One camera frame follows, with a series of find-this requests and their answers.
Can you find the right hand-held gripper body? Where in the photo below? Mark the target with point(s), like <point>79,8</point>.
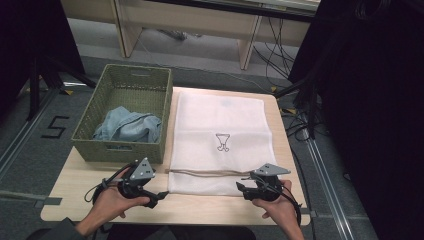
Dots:
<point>268,180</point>

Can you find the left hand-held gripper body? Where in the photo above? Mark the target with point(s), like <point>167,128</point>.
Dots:
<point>141,171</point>

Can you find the white mesh laundry bag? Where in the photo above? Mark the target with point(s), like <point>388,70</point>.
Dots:
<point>220,133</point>

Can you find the grey power strip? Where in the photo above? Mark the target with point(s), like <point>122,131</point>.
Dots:
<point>176,34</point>

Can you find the black curtain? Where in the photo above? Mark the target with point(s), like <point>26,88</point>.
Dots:
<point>373,100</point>
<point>30,40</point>

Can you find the metal floor rail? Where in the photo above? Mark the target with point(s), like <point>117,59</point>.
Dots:
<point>328,186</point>

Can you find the light wooden desk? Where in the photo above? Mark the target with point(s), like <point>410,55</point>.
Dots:
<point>186,20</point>

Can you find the green woven basket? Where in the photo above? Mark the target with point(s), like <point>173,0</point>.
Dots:
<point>133,96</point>

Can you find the person's left hand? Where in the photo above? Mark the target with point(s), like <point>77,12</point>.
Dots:
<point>111,203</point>

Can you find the blue denim garment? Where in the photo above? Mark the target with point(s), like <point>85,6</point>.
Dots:
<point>130,126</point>

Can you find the person's right hand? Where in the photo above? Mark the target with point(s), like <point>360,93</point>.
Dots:
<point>280,208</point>

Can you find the black tripod stand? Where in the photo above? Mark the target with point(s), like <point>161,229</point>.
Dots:
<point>306,96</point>
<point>46,76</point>

